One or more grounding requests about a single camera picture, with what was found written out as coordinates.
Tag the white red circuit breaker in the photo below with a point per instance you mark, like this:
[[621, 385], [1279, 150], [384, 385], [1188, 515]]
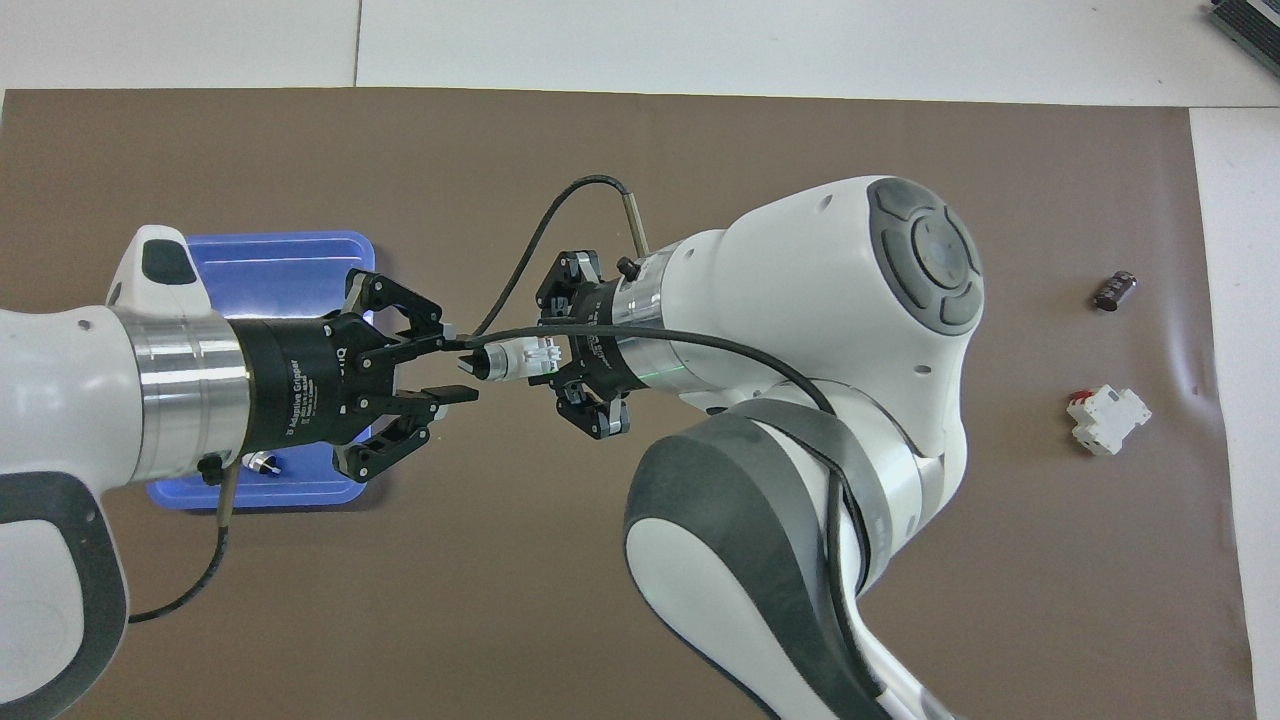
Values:
[[1110, 415]]

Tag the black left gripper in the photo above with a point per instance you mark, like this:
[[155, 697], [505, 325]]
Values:
[[300, 385]]

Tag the grey ribbed device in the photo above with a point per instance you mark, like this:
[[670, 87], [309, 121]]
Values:
[[1248, 22]]

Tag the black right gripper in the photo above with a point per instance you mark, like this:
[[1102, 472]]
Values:
[[600, 350]]

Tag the blue plastic tray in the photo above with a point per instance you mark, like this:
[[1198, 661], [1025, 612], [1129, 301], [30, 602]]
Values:
[[300, 270]]

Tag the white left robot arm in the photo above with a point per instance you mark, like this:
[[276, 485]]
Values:
[[60, 380]]

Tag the brown table mat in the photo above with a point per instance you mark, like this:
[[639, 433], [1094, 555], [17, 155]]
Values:
[[500, 600]]

